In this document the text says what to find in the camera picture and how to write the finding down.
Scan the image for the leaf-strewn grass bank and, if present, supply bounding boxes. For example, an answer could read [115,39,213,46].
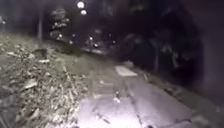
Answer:
[0,33,111,128]

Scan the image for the dark verge strip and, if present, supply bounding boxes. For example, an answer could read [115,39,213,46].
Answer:
[133,64,224,128]

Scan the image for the grey paved path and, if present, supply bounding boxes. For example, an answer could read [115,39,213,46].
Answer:
[77,49,201,128]

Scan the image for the street lamp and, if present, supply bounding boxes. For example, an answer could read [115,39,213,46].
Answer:
[79,9,88,16]
[76,0,86,10]

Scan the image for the tree trunk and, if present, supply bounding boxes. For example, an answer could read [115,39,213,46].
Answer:
[36,6,45,43]

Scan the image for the dark bushes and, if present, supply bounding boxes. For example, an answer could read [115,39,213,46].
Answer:
[114,0,224,98]

